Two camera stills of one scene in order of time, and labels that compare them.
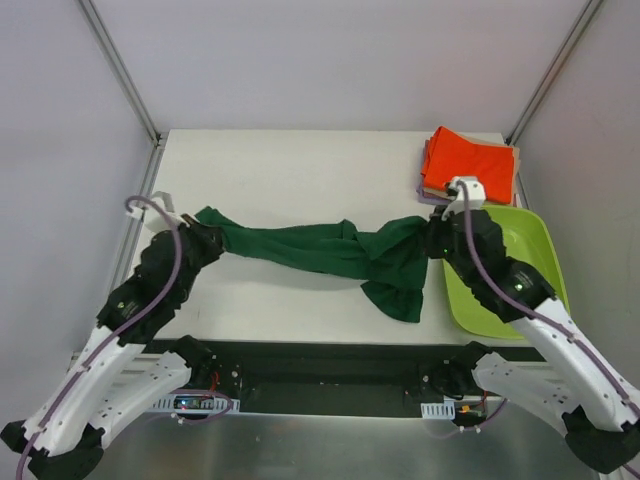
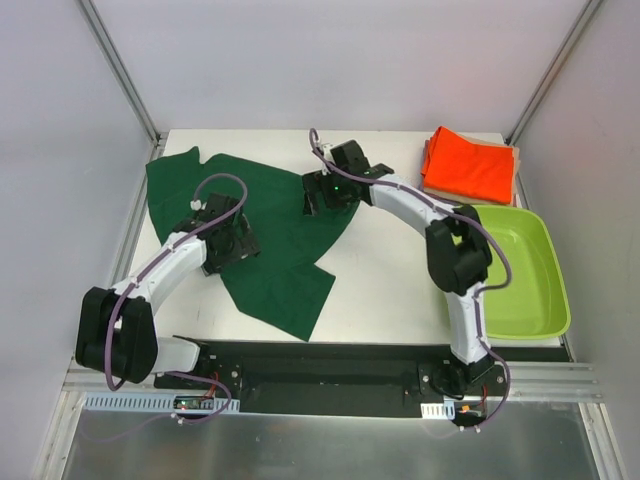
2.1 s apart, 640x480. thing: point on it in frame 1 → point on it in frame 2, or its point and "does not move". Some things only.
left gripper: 201,240 → 240,245
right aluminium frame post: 520,124 does not move
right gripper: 438,238 → 312,192
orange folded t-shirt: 451,155 does not move
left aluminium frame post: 122,74 does not move
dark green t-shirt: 387,259 → 282,284
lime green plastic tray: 525,238 does not move
